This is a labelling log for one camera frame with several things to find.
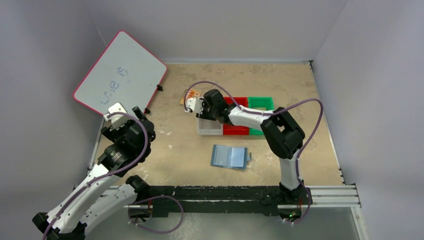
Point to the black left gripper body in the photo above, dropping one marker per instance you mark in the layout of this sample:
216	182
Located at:
119	135

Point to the white plastic bin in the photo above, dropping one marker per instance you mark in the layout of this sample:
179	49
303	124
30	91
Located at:
207	127

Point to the red plastic bin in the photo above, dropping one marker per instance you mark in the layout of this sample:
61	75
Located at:
237	130

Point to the green plastic bin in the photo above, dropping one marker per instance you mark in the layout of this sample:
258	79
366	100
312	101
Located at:
264	103

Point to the blue card holder wallet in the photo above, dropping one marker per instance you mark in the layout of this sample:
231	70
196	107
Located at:
238	157

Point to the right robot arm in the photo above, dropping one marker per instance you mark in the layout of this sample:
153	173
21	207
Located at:
283	134

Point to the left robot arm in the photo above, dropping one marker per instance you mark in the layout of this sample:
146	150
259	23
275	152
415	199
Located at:
87	206

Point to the orange spiral notebook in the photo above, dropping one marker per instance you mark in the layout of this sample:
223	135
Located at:
187	94

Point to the pink-framed whiteboard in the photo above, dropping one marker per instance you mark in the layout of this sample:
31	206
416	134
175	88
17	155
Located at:
125	73

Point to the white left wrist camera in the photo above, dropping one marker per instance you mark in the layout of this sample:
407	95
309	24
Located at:
115	117

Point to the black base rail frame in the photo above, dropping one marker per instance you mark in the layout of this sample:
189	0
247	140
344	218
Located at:
162	200

